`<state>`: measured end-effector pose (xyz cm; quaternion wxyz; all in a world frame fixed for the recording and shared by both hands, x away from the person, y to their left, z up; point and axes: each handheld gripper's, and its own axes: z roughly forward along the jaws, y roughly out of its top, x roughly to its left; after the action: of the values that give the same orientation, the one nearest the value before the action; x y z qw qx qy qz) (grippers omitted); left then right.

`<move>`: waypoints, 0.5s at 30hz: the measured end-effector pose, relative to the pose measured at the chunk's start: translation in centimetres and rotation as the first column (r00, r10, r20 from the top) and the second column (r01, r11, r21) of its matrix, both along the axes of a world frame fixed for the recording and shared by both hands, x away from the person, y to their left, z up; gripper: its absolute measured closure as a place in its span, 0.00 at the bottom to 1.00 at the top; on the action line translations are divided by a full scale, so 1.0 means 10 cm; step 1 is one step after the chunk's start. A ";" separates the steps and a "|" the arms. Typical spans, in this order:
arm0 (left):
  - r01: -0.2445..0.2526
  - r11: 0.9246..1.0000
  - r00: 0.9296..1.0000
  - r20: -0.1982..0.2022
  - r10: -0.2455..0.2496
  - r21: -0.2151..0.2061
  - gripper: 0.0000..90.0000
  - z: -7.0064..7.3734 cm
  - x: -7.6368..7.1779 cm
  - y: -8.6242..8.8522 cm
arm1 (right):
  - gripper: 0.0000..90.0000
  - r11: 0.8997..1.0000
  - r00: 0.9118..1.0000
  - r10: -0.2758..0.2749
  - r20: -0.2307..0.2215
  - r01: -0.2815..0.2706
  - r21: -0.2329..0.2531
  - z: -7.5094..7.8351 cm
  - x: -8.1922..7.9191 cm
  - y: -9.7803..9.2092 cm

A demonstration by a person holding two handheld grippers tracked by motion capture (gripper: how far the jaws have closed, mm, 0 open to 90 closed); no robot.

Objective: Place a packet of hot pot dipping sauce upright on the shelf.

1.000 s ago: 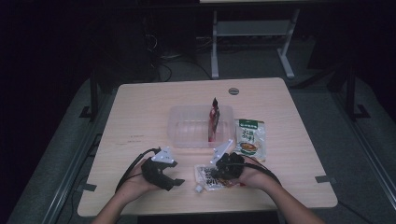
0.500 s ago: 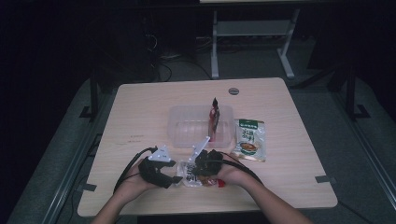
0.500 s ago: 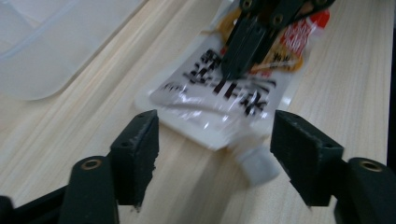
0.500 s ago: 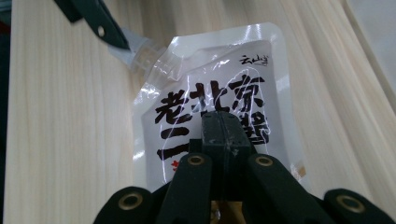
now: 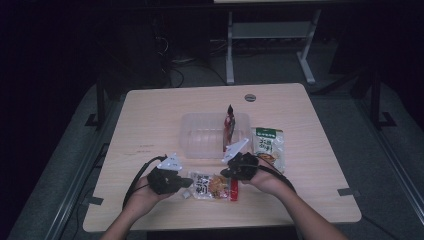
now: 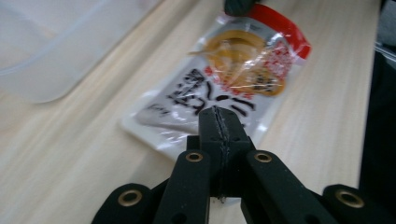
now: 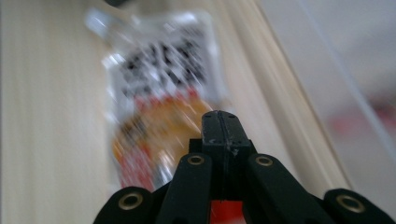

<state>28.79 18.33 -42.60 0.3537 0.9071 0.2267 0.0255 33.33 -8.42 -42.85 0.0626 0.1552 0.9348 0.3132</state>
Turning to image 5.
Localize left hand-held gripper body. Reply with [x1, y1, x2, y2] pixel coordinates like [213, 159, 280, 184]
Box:
[147, 152, 188, 196]

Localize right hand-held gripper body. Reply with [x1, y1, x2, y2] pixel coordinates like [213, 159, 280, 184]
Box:
[220, 137, 260, 181]

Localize clear red-edged snack packet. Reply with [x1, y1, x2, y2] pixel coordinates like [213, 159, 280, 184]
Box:
[182, 171, 240, 203]

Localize red snack packet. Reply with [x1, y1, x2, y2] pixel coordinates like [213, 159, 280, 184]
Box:
[222, 104, 237, 153]

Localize clear plastic container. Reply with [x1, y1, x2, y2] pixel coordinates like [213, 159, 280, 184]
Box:
[179, 112, 252, 160]

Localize person's right hand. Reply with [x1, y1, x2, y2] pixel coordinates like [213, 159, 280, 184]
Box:
[240, 165, 288, 198]

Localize person's left hand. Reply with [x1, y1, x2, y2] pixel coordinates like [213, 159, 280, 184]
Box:
[128, 174, 173, 218]

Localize green label snack packet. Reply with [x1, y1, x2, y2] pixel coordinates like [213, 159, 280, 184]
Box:
[251, 127, 286, 175]

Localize grey tape strip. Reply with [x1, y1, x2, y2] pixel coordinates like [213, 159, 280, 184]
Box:
[336, 187, 361, 198]
[82, 195, 105, 206]

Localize black metal stand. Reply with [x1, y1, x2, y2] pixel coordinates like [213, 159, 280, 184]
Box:
[352, 66, 398, 130]
[84, 75, 108, 130]

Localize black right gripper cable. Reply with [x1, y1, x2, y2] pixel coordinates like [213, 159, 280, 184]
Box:
[255, 155, 297, 194]

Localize metal floor rail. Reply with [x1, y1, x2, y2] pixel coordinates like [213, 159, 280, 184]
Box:
[354, 98, 424, 216]
[44, 94, 126, 240]

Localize black floor cables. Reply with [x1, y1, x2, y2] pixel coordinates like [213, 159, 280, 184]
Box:
[156, 36, 228, 88]

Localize white metal desk frame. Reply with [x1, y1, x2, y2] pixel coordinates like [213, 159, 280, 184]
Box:
[225, 8, 323, 85]

